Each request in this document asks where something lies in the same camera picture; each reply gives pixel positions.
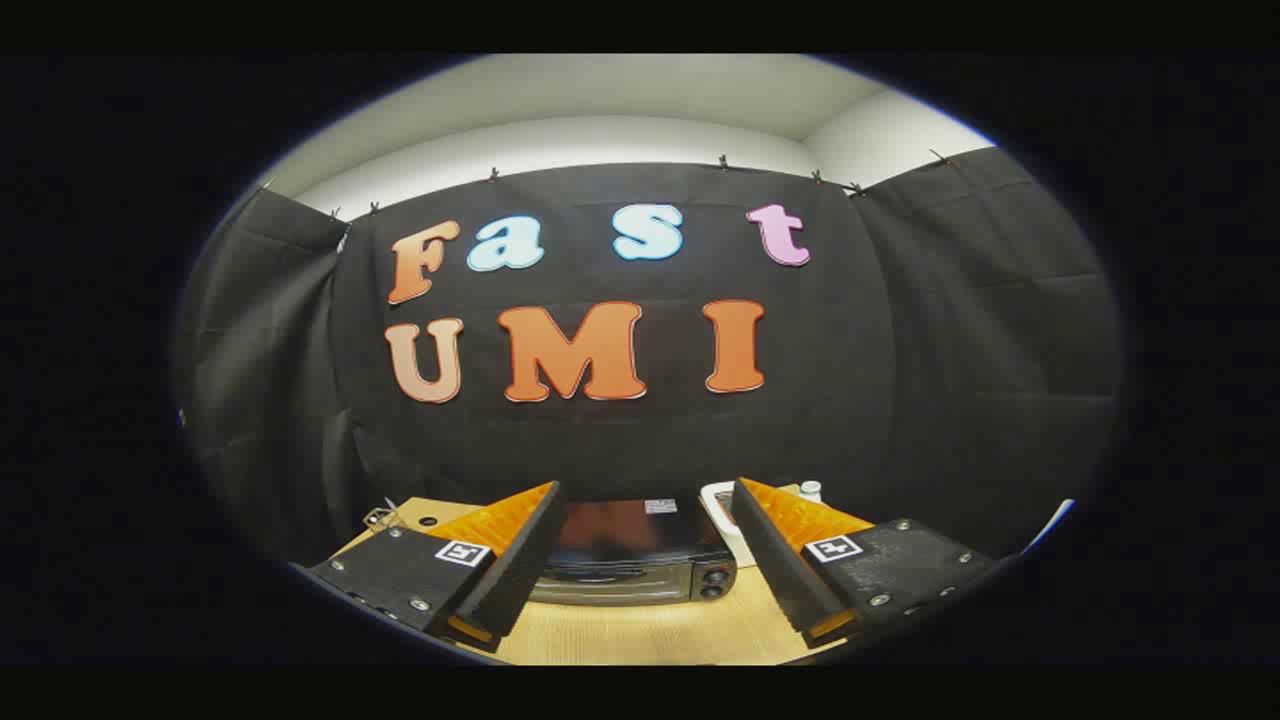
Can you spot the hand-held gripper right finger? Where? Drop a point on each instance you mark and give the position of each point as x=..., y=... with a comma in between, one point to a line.
x=775, y=570

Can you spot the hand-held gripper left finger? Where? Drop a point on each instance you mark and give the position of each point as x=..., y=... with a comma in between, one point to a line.
x=520, y=570

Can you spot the black toaster oven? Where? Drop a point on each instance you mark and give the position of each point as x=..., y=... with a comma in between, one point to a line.
x=620, y=540

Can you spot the white bread toaster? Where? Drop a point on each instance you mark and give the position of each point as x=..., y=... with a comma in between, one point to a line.
x=716, y=505

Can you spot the white plastic bottle green label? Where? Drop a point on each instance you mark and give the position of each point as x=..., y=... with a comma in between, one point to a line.
x=810, y=490

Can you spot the white framed panel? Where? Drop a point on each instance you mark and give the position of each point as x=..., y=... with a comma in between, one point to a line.
x=1048, y=525

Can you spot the row of backdrop clips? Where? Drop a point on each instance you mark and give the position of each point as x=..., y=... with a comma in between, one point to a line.
x=722, y=161

